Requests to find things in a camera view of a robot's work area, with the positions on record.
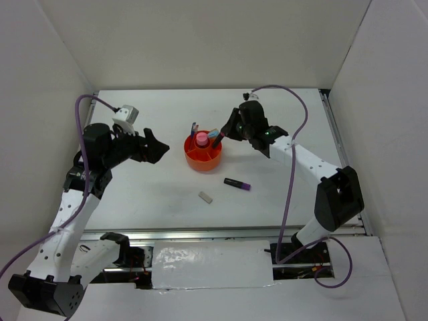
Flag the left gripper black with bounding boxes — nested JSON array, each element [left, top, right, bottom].
[[103, 124, 169, 169]]

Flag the pink black highlighter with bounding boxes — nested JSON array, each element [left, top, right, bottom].
[[212, 132, 224, 149]]

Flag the blue clear highlighter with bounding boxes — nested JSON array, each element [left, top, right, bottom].
[[207, 130, 219, 139]]

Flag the red pen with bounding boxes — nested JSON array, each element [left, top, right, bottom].
[[187, 123, 199, 152]]

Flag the blue pen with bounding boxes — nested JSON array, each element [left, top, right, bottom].
[[190, 122, 197, 138]]

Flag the purple black highlighter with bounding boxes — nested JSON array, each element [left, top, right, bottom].
[[223, 178, 251, 191]]

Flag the beige eraser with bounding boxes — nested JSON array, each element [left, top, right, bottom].
[[198, 191, 213, 204]]

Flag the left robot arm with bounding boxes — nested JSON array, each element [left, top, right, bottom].
[[8, 123, 170, 320]]

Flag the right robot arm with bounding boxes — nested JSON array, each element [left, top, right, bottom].
[[220, 100, 364, 262]]

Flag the orange round organizer container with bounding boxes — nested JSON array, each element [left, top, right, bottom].
[[183, 130, 222, 172]]

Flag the white cover panel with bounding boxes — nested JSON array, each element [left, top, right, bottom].
[[152, 240, 274, 290]]

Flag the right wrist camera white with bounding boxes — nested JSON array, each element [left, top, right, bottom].
[[242, 91, 259, 101]]

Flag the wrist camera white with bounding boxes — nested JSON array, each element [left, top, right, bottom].
[[242, 91, 259, 101], [112, 105, 139, 132]]

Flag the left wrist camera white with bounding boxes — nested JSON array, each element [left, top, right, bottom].
[[112, 105, 139, 132]]

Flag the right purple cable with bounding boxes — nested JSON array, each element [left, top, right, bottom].
[[250, 84, 353, 289]]

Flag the aluminium front rail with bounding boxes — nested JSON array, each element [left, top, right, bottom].
[[80, 224, 366, 242]]

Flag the aluminium rail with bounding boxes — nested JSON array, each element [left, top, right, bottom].
[[80, 224, 366, 242], [318, 89, 374, 236]]

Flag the aluminium right rail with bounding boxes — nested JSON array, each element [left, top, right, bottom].
[[318, 89, 374, 236]]

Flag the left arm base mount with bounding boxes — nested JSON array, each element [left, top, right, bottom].
[[79, 232, 154, 290]]

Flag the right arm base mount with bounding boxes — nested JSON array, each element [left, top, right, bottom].
[[264, 242, 334, 280]]

